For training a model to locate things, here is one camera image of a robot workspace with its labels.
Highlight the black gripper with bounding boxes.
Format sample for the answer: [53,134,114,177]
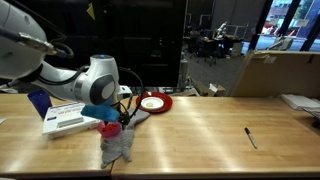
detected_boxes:
[112,99,132,131]

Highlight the pink plastic bowl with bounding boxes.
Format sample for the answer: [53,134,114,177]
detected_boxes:
[96,120,123,139]

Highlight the grey knitted cloth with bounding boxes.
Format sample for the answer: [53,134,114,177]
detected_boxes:
[99,108,152,169]

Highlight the red candy pieces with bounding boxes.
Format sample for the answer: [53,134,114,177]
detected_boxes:
[103,123,120,132]

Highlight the red round plate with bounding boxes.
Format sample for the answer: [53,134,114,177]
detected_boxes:
[135,92,174,114]

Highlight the white flat plastic case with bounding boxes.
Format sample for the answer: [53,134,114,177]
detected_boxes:
[42,102,101,139]

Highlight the large black screen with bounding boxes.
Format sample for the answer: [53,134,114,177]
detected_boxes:
[13,0,188,88]

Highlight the blue plastic cup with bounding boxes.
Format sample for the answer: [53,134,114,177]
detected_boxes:
[27,89,53,119]

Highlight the small open cardboard box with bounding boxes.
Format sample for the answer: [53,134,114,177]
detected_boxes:
[191,78,227,98]

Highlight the black office chair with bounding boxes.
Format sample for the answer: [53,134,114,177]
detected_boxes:
[195,35,215,64]

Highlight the yellow triangle sticker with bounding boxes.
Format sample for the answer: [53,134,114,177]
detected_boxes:
[86,2,96,21]

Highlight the black marker pen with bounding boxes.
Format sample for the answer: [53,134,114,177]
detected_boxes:
[244,127,258,150]

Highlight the large brown cardboard sheet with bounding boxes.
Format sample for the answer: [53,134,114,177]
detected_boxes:
[229,49,320,99]

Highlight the stack of white papers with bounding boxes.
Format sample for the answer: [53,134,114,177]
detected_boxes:
[279,93,320,111]

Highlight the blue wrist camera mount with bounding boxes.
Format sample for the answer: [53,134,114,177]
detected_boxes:
[80,104,121,124]

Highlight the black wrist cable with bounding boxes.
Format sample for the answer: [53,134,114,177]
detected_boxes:
[116,66,145,119]

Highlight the silver cable connector plug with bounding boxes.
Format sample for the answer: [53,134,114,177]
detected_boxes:
[18,31,58,56]

